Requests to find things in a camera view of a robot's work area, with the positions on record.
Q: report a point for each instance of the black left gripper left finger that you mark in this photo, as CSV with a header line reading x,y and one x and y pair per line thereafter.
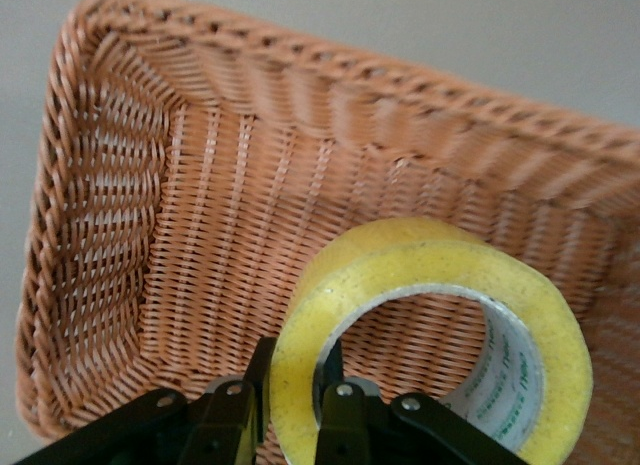
x,y
220,425

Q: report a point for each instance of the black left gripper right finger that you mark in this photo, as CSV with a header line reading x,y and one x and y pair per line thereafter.
x,y
350,425

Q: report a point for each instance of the yellow clear tape roll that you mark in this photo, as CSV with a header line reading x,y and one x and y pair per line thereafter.
x,y
435,285

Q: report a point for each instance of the brown wicker basket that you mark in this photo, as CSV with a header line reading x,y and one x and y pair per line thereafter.
x,y
225,185

